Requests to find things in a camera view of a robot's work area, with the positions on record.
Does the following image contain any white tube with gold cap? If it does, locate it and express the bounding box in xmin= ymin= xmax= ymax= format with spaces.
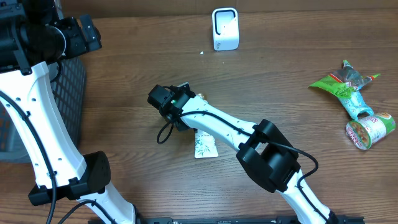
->
xmin=194 ymin=92 xmax=219 ymax=159

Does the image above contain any green snack bag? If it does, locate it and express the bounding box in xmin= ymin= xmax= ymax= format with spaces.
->
xmin=309 ymin=60 xmax=380 ymax=99

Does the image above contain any teal tissue pack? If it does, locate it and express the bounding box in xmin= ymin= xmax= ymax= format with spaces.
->
xmin=338 ymin=91 xmax=374 ymax=121

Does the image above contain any green instant noodle cup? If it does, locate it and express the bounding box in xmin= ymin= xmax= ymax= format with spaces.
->
xmin=346 ymin=112 xmax=396 ymax=150

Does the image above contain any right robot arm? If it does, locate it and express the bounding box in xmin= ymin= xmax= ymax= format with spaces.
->
xmin=147 ymin=83 xmax=338 ymax=223

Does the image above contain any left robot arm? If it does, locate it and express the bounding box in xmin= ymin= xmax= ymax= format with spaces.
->
xmin=1 ymin=1 xmax=143 ymax=223

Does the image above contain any white barcode scanner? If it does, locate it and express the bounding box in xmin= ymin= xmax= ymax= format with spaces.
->
xmin=211 ymin=7 xmax=239 ymax=51

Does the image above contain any gray plastic shopping basket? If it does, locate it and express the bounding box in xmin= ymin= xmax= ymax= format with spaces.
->
xmin=1 ymin=57 xmax=86 ymax=163

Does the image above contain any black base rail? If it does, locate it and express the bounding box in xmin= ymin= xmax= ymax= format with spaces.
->
xmin=88 ymin=216 xmax=366 ymax=224

